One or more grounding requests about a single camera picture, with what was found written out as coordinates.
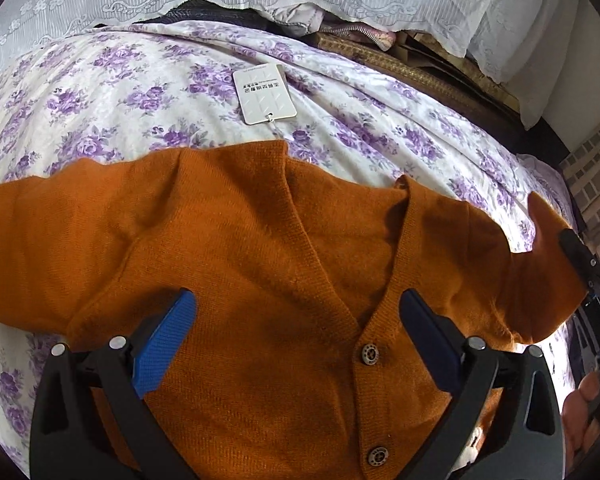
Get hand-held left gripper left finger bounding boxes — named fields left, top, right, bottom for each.
left=30, top=287, right=198, bottom=480

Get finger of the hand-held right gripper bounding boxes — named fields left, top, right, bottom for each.
left=559, top=229, right=600, bottom=287

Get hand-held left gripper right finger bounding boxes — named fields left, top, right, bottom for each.
left=399, top=287, right=566, bottom=480

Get orange knit cardigan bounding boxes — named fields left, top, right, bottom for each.
left=0, top=140, right=588, bottom=480

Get person's right hand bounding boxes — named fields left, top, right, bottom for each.
left=563, top=374, right=600, bottom=477

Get woven bamboo mat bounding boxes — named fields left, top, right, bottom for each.
left=315, top=30, right=523, bottom=118

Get white draped cloth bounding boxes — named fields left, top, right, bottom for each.
left=467, top=0, right=598, bottom=128

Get purple floral bed sheet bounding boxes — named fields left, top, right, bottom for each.
left=0, top=20, right=581, bottom=480

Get brown cardboard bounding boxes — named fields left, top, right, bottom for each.
left=397, top=30, right=481, bottom=71

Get white paper hang tag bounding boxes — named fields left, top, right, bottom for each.
left=232, top=63, right=296, bottom=126

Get pink striped fabric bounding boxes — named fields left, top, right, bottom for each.
left=325, top=22, right=397, bottom=50

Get dark cloth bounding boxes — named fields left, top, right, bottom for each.
left=95, top=0, right=281, bottom=28

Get pale pink cloth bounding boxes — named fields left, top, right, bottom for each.
left=269, top=2, right=331, bottom=36

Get dark wooden bed frame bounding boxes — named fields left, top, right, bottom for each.
left=510, top=110, right=573, bottom=163

